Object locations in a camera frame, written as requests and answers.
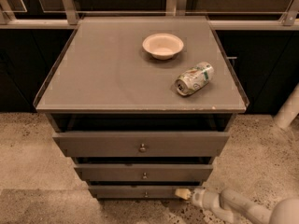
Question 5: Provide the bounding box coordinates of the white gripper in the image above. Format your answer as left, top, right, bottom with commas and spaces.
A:
175, 188, 221, 213

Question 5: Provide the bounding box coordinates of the grey bottom drawer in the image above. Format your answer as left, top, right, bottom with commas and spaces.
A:
89, 185, 192, 199

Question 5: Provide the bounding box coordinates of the grey drawer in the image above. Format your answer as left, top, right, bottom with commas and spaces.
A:
75, 164, 213, 182
89, 185, 192, 199
53, 131, 229, 158

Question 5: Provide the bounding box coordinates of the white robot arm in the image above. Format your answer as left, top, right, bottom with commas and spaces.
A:
175, 188, 299, 224

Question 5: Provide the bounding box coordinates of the grey top drawer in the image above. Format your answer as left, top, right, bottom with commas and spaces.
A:
53, 131, 229, 158

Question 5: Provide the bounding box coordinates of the grey drawer cabinet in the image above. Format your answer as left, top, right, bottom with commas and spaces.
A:
35, 17, 249, 187

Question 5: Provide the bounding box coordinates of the grey middle drawer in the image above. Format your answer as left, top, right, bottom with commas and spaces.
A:
75, 164, 213, 182

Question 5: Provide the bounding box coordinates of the crushed green white can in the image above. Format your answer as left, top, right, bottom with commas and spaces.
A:
175, 62, 214, 96

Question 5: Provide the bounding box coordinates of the white paper bowl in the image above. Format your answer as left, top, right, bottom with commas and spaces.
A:
142, 34, 184, 60

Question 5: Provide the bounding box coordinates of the metal glass railing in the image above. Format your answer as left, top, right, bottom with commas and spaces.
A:
0, 0, 299, 31

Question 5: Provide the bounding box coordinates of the white pipe post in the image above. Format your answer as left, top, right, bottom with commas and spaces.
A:
274, 84, 299, 129

